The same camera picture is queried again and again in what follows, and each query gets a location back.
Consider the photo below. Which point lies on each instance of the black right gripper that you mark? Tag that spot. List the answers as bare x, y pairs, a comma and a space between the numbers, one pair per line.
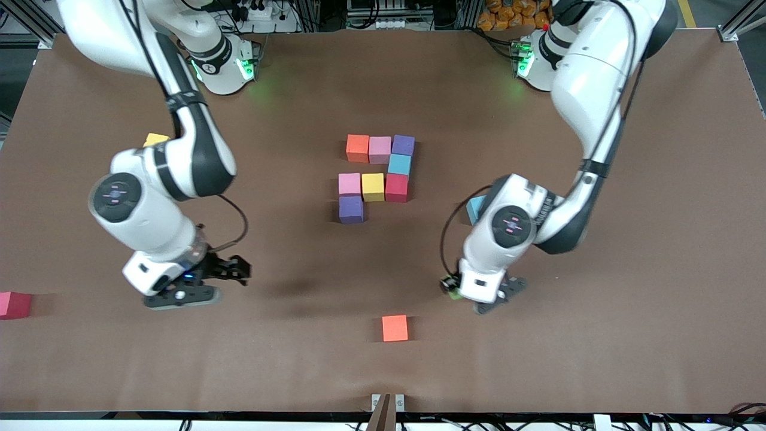
216, 269

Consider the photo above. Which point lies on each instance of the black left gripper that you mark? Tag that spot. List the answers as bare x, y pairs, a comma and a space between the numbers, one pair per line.
450, 282

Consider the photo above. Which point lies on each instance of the green foam cube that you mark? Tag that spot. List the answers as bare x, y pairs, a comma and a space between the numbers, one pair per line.
455, 294

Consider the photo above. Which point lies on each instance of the blue foam cube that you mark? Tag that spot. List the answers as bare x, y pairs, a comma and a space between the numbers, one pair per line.
400, 164
475, 209

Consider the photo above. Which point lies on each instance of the red foam cube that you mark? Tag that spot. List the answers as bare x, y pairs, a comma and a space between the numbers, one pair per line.
14, 304
396, 188

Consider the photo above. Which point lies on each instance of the light purple foam cube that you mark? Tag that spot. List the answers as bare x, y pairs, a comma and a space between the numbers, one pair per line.
351, 209

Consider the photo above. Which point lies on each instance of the pink foam cube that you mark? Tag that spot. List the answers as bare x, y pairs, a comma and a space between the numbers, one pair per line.
380, 149
349, 184

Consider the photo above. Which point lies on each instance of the yellow foam cube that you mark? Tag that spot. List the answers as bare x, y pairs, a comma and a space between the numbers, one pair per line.
373, 187
155, 139

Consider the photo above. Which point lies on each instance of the dark violet foam cube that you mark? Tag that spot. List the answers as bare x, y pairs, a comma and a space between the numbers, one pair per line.
403, 145

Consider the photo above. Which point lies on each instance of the orange foam cube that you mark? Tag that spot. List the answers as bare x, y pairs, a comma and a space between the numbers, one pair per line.
358, 148
395, 328

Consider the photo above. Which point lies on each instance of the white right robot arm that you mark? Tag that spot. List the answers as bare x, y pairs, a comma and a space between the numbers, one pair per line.
149, 227

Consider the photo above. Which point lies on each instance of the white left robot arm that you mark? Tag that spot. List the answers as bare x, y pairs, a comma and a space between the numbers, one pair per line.
589, 72

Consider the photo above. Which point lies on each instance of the large table cover sheet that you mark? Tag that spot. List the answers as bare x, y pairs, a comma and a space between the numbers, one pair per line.
179, 371

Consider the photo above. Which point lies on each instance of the white power strip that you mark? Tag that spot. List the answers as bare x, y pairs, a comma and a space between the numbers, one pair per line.
383, 24
263, 13

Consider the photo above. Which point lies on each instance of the bag of orange snacks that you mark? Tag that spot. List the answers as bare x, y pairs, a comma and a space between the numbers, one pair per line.
508, 15

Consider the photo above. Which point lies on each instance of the small metal bracket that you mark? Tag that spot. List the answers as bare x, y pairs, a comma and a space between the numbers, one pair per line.
376, 402

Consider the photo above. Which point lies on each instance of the aluminium frame profile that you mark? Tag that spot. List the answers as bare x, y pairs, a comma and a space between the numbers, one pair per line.
24, 15
742, 21

